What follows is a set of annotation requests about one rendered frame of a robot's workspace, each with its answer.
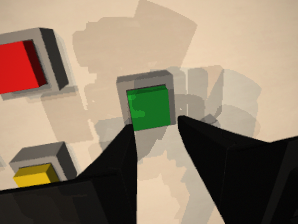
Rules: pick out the small beige block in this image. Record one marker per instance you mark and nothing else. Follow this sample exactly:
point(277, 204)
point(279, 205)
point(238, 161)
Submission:
point(209, 119)

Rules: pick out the green button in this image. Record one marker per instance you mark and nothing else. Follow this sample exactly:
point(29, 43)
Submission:
point(147, 99)

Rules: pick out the red button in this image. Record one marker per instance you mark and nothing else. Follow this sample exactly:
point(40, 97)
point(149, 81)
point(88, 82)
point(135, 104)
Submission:
point(30, 64)

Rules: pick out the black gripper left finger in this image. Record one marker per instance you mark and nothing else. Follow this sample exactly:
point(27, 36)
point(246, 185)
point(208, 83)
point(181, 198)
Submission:
point(104, 193)

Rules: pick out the yellow button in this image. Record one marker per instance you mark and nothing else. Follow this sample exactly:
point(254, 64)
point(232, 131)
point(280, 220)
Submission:
point(43, 164)

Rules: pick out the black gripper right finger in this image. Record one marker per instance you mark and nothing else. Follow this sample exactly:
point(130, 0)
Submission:
point(244, 176)

